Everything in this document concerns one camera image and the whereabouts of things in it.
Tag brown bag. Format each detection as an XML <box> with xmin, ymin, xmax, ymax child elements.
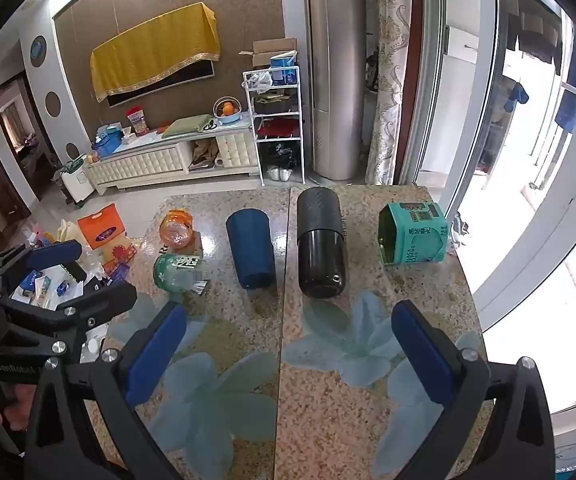
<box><xmin>190</xmin><ymin>139</ymin><xmax>219</xmax><ymax>167</ymax></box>

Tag white plastic jug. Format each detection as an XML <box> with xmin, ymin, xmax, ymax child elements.
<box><xmin>56</xmin><ymin>219</ymin><xmax>81</xmax><ymax>244</ymax></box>

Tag wooden door frame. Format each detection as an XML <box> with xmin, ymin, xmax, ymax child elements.
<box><xmin>0</xmin><ymin>72</ymin><xmax>44</xmax><ymax>217</ymax></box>

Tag teal tea box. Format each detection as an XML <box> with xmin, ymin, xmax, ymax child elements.
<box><xmin>378</xmin><ymin>202</ymin><xmax>450</xmax><ymax>267</ymax></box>

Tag white shelf rack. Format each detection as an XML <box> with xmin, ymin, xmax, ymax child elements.
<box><xmin>243</xmin><ymin>66</ymin><xmax>305</xmax><ymax>186</ymax></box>

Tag yellow packet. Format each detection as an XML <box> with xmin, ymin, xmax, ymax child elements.
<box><xmin>102</xmin><ymin>235</ymin><xmax>136</xmax><ymax>266</ymax></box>

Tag hanging dark clothes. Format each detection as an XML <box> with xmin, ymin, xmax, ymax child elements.
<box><xmin>507</xmin><ymin>12</ymin><xmax>560</xmax><ymax>66</ymax></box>

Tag light blue fruit bowl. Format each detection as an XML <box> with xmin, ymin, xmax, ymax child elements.
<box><xmin>213</xmin><ymin>96</ymin><xmax>243</xmax><ymax>125</ymax></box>

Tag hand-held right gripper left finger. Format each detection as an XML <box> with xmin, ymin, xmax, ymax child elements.
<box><xmin>24</xmin><ymin>302</ymin><xmax>189</xmax><ymax>480</ymax></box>

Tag orange plastic cup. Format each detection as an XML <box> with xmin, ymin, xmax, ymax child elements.
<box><xmin>159</xmin><ymin>210</ymin><xmax>197</xmax><ymax>251</ymax></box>

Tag white wheeled machine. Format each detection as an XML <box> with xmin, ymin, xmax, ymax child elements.
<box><xmin>55</xmin><ymin>154</ymin><xmax>90</xmax><ymax>210</ymax></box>

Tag red lid snack jar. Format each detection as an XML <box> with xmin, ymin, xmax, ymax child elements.
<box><xmin>126</xmin><ymin>106</ymin><xmax>150</xmax><ymax>136</ymax></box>

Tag hanging blue cloth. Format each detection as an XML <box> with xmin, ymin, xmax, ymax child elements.
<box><xmin>503</xmin><ymin>81</ymin><xmax>530</xmax><ymax>113</ymax></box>

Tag black insulated cup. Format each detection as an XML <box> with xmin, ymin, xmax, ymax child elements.
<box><xmin>296</xmin><ymin>186</ymin><xmax>347</xmax><ymax>299</ymax></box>

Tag orange paper bag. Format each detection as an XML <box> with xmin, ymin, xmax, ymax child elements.
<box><xmin>78</xmin><ymin>203</ymin><xmax>129</xmax><ymax>251</ymax></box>

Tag yellow fringed cloth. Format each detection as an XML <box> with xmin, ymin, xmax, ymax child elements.
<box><xmin>90</xmin><ymin>2</ymin><xmax>221</xmax><ymax>104</ymax></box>

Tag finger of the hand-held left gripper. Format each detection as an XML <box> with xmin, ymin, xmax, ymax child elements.
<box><xmin>0</xmin><ymin>279</ymin><xmax>139</xmax><ymax>357</ymax></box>
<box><xmin>0</xmin><ymin>239</ymin><xmax>89</xmax><ymax>284</ymax></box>

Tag black bag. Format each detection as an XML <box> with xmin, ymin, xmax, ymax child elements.
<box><xmin>260</xmin><ymin>142</ymin><xmax>299</xmax><ymax>169</ymax></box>

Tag white television cabinet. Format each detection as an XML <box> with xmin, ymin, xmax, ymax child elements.
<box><xmin>88</xmin><ymin>127</ymin><xmax>261</xmax><ymax>196</ymax></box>

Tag blue storage box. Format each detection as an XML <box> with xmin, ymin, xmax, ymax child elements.
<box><xmin>92</xmin><ymin>122</ymin><xmax>124</xmax><ymax>157</ymax></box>

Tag pile of small packets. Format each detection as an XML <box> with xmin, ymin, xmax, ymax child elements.
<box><xmin>12</xmin><ymin>220</ymin><xmax>133</xmax><ymax>312</ymax></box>

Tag blue ribbed cup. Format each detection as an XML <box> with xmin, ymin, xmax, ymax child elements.
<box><xmin>225</xmin><ymin>208</ymin><xmax>277</xmax><ymax>291</ymax></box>

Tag black television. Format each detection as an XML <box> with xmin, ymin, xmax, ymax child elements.
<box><xmin>105</xmin><ymin>59</ymin><xmax>217</xmax><ymax>109</ymax></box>

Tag white sliding door frame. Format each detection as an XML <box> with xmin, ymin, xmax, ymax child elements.
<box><xmin>413</xmin><ymin>0</ymin><xmax>576</xmax><ymax>333</ymax></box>

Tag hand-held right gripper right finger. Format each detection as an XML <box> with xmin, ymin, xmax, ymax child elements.
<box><xmin>391</xmin><ymin>299</ymin><xmax>557</xmax><ymax>480</ymax></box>

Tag green folded cloth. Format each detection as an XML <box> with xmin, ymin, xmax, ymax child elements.
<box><xmin>162</xmin><ymin>115</ymin><xmax>219</xmax><ymax>140</ymax></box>

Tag red folded item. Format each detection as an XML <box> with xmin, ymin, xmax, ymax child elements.
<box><xmin>258</xmin><ymin>116</ymin><xmax>299</xmax><ymax>139</ymax></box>

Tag green clear plastic cup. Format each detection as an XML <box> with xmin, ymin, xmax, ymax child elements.
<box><xmin>153</xmin><ymin>252</ymin><xmax>213</xmax><ymax>306</ymax></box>

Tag blue tissue pack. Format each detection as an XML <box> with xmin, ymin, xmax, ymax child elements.
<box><xmin>269</xmin><ymin>52</ymin><xmax>299</xmax><ymax>86</ymax></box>

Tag cardboard box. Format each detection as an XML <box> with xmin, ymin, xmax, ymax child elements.
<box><xmin>239</xmin><ymin>37</ymin><xmax>299</xmax><ymax>70</ymax></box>

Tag silver tower air conditioner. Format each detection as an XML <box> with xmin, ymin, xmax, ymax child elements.
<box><xmin>304</xmin><ymin>0</ymin><xmax>369</xmax><ymax>182</ymax></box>

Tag patterned beige curtain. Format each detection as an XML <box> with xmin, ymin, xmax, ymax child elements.
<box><xmin>365</xmin><ymin>0</ymin><xmax>413</xmax><ymax>186</ymax></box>

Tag hanging blue towel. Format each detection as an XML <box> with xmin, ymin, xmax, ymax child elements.
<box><xmin>554</xmin><ymin>25</ymin><xmax>576</xmax><ymax>135</ymax></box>

